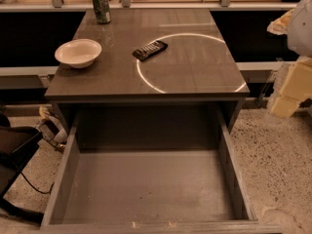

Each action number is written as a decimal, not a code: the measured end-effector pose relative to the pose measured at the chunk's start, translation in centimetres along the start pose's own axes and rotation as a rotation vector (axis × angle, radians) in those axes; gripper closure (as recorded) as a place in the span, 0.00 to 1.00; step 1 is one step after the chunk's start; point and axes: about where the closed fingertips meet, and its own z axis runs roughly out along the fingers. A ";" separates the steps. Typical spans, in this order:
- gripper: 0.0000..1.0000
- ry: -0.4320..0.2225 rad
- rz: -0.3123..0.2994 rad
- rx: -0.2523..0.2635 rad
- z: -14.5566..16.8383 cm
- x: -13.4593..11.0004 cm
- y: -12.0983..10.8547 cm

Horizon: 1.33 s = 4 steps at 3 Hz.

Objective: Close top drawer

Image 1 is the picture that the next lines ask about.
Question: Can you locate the grey top drawer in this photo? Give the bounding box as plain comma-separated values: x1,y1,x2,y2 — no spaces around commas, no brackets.
41,102,282,234

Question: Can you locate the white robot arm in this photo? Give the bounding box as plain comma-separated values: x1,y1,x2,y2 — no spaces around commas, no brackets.
267,0,312,118

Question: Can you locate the grey drawer cabinet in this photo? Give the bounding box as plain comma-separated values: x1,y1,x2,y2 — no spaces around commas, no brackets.
44,7,251,135

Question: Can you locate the black snack bar packet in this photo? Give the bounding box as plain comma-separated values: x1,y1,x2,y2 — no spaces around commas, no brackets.
133,40,168,61

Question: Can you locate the green soda can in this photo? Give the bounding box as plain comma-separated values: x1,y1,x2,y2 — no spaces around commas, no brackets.
92,0,111,24

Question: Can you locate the white ceramic bowl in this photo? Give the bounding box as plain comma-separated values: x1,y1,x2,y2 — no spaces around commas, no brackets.
55,39,102,69

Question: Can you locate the black chair base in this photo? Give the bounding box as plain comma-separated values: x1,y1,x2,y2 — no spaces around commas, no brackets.
0,113,44,223

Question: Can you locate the black floor cable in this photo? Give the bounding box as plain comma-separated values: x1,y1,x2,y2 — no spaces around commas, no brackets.
19,171,55,195

